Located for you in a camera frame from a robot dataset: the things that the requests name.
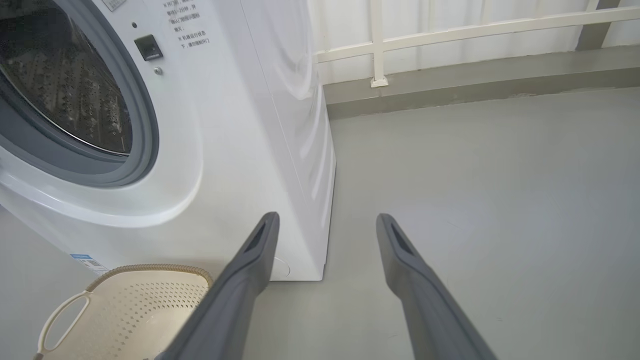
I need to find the black door latch socket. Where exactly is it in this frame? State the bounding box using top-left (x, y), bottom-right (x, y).
top-left (134, 34), bottom-right (164, 62)

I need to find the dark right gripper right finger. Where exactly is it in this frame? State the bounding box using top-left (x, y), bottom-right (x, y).
top-left (376, 213), bottom-right (498, 360)

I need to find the round white filter cover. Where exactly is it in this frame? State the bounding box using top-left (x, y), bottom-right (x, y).
top-left (270, 256), bottom-right (291, 279)

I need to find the blue energy label sticker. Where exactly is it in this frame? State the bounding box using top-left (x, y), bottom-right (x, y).
top-left (70, 253), bottom-right (110, 276)

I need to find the white front-load washing machine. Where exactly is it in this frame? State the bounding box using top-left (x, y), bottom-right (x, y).
top-left (0, 0), bottom-right (337, 282)

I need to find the printed text warning label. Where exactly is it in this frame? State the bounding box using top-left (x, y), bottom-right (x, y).
top-left (162, 0), bottom-right (211, 51)

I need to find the stainless steel washing machine drum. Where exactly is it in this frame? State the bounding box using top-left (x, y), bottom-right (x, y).
top-left (0, 0), bottom-right (133, 156)

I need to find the white metal railing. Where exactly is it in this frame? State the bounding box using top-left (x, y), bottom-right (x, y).
top-left (315, 0), bottom-right (640, 89)

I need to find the cream perforated laundry basket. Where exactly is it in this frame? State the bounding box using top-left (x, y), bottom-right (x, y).
top-left (34, 264), bottom-right (215, 360)

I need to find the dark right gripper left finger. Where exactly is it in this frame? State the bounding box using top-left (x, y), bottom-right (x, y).
top-left (155, 211), bottom-right (281, 360)

